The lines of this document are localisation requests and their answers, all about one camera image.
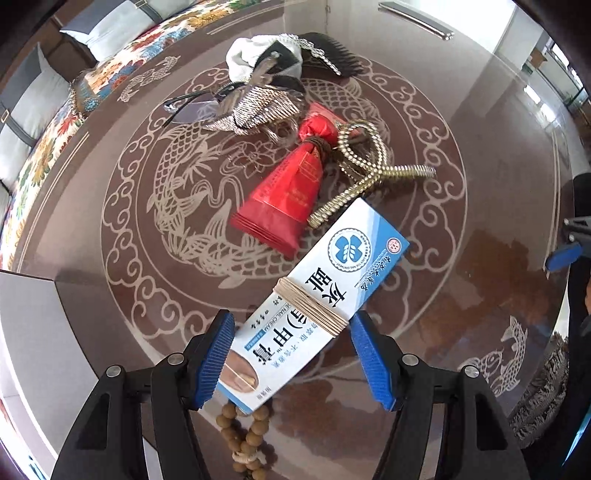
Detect white container box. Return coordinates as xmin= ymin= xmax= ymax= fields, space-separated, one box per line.
xmin=0 ymin=270 xmax=141 ymax=480

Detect floral sofa with cushions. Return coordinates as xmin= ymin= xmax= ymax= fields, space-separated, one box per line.
xmin=0 ymin=0 xmax=222 ymax=268

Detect gold beaded spiral hair tie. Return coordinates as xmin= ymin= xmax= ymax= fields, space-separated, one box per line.
xmin=307 ymin=120 xmax=437 ymax=229

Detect black hair clip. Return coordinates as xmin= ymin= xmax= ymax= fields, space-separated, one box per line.
xmin=252 ymin=44 xmax=302 ymax=89

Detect white blue ointment box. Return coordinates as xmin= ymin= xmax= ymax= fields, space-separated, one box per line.
xmin=217 ymin=198 xmax=411 ymax=414

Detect grey strapped sofa cushion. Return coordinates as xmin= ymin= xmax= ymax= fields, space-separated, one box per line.
xmin=0 ymin=46 xmax=75 ymax=148
xmin=0 ymin=124 xmax=34 ymax=186
xmin=60 ymin=0 xmax=195 ymax=61

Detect floral bolster pillow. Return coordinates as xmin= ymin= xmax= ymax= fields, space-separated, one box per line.
xmin=69 ymin=60 xmax=134 ymax=116

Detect dark frame eyeglasses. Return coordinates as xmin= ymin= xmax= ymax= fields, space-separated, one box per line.
xmin=163 ymin=85 xmax=305 ymax=126

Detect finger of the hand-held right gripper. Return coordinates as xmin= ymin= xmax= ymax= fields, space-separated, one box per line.
xmin=545 ymin=216 xmax=586 ymax=273

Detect wooden bead bracelet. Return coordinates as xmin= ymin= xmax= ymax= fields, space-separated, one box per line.
xmin=216 ymin=401 xmax=273 ymax=474

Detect black rhinestone hair comb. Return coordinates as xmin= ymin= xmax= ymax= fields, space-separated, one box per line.
xmin=277 ymin=31 xmax=363 ymax=77

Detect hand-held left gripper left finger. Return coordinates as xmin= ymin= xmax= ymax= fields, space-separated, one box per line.
xmin=58 ymin=309 xmax=236 ymax=480

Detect white ribbed cloth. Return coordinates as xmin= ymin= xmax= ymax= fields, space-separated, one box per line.
xmin=225 ymin=36 xmax=305 ymax=86

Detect tan rubber band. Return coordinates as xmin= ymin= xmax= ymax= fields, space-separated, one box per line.
xmin=272 ymin=278 xmax=348 ymax=334

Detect silver rhinestone bow hair clip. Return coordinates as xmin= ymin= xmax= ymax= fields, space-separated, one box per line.
xmin=203 ymin=85 xmax=301 ymax=137

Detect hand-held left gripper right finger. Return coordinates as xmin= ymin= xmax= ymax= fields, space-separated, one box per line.
xmin=348 ymin=310 xmax=532 ymax=480

